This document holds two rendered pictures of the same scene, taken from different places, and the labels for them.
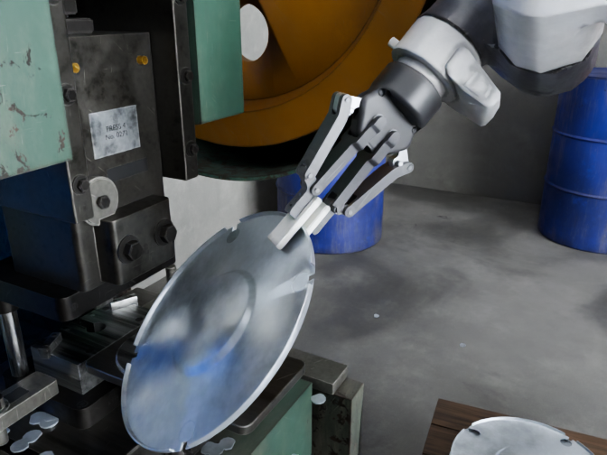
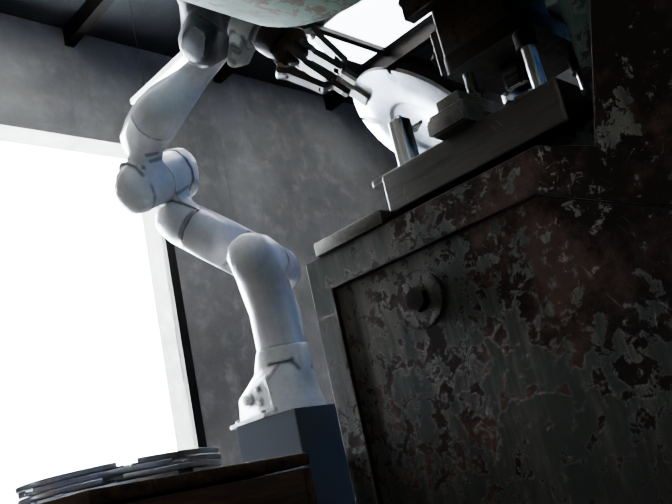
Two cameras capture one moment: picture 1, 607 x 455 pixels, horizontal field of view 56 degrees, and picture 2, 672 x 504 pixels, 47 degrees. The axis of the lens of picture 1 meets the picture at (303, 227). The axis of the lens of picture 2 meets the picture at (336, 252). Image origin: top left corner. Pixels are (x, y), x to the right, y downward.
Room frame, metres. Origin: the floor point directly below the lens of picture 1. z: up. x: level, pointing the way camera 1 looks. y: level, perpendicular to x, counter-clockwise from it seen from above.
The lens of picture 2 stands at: (1.87, 0.23, 0.30)
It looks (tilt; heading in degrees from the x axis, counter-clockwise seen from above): 16 degrees up; 194
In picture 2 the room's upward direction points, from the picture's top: 13 degrees counter-clockwise
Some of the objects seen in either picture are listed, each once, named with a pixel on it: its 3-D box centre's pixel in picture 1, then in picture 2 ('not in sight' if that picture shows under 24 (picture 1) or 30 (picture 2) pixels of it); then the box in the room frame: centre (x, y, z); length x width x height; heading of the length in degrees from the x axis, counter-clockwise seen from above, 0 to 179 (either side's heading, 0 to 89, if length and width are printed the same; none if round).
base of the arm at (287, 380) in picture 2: not in sight; (276, 385); (0.29, -0.37, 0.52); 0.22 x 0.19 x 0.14; 65
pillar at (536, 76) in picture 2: not in sight; (533, 65); (0.79, 0.31, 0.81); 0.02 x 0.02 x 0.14
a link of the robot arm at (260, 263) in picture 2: not in sight; (265, 290); (0.35, -0.33, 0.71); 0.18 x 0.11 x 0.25; 1
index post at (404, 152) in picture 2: not in sight; (405, 145); (0.78, 0.09, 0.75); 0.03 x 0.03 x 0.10; 61
